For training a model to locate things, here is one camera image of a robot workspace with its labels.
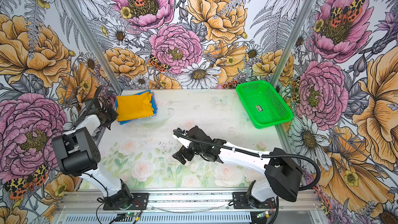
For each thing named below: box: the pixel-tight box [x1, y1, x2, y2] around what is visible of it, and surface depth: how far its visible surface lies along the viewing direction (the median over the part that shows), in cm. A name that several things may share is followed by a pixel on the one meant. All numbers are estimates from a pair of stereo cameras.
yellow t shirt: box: [116, 91, 155, 122], surface depth 106 cm
